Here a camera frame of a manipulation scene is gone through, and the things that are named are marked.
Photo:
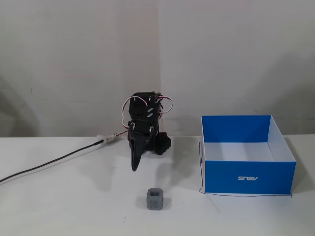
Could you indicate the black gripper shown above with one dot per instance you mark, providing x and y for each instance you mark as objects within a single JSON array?
[{"x": 141, "y": 131}]

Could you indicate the gray 3D printed block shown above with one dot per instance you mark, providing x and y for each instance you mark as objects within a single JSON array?
[{"x": 155, "y": 199}]

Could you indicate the blue white cardboard box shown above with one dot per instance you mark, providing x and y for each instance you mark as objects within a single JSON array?
[{"x": 248, "y": 175}]

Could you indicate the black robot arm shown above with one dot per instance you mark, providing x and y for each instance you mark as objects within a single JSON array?
[{"x": 142, "y": 108}]

